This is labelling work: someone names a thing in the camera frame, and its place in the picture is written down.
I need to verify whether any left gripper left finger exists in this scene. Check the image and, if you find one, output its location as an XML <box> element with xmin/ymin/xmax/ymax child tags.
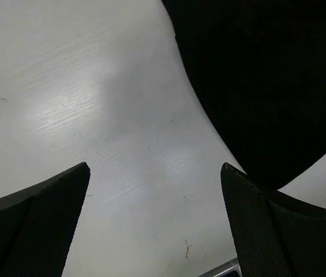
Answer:
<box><xmin>0</xmin><ymin>162</ymin><xmax>90</xmax><ymax>276</ymax></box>

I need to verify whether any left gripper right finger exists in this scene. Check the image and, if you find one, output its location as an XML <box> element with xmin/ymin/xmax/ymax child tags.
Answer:
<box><xmin>221</xmin><ymin>163</ymin><xmax>326</xmax><ymax>276</ymax></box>

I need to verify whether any black skirt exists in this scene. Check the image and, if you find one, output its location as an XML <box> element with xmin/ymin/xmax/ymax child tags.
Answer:
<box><xmin>163</xmin><ymin>1</ymin><xmax>326</xmax><ymax>189</ymax></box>

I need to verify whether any aluminium table edge rail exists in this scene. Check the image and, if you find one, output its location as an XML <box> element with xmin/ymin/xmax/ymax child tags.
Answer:
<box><xmin>199</xmin><ymin>258</ymin><xmax>242</xmax><ymax>277</ymax></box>

